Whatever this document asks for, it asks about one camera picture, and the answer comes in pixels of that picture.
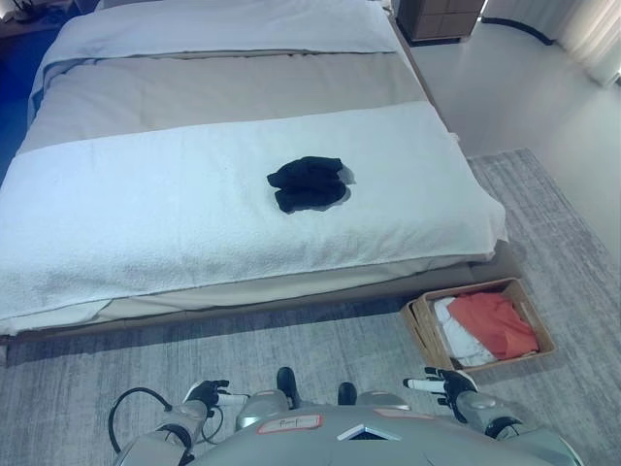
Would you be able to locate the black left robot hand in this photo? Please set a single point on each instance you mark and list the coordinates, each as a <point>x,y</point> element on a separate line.
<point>206,390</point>

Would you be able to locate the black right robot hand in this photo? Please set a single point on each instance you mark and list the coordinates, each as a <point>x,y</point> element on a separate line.
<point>456,383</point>

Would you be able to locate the black clothing item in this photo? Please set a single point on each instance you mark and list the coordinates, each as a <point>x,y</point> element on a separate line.
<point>308,184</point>

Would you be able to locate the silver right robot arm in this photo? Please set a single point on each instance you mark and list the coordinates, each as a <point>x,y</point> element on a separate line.
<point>495,412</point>

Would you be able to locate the woven wooden laundry basket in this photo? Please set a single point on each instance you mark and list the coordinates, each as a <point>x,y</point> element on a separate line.
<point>422,320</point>

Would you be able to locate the bed with beige sheet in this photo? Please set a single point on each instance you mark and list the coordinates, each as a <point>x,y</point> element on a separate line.
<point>504,267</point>

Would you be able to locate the white terry bed blanket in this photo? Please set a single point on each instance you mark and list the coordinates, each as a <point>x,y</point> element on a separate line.
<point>170,218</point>

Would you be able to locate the white garment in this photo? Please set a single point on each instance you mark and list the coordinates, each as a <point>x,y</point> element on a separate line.
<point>461,340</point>

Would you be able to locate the silver left robot leg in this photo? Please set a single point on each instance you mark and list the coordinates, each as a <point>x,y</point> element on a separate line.
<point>264,408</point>

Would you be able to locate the silver robot leg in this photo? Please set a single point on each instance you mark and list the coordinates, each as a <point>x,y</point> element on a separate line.
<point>378,399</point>
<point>264,408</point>

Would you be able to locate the orange garment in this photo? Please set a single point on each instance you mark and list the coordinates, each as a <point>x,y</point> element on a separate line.
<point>500,322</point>

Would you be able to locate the silver right robot leg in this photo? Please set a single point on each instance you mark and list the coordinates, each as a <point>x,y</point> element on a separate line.
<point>378,399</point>

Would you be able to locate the grey floor rug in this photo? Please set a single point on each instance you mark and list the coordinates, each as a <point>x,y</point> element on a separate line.
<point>121,378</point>

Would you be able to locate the silver robot torso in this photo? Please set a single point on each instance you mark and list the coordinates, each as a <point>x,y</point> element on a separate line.
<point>339,439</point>

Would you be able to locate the white pillow cover blanket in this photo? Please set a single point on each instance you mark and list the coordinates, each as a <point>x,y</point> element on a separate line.
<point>218,26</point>

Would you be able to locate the brown wooden nightstand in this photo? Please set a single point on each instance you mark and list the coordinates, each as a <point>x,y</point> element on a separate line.
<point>436,17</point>

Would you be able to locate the white curtain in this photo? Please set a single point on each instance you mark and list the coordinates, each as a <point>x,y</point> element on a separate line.
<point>594,34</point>

